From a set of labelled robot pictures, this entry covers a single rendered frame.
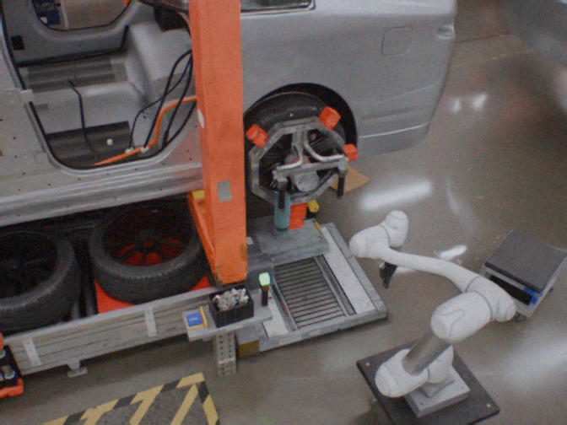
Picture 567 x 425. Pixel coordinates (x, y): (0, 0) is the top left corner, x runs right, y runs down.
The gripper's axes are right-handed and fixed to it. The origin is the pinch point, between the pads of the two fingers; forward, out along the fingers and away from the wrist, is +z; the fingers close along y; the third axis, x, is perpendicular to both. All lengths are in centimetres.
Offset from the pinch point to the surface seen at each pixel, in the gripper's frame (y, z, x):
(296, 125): 4, -44, 83
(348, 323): 9, 65, 30
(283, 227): -8, 15, 74
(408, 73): 73, -59, 74
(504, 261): 97, 35, -2
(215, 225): -60, -23, 56
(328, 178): 26, -4, 79
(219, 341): -70, 40, 41
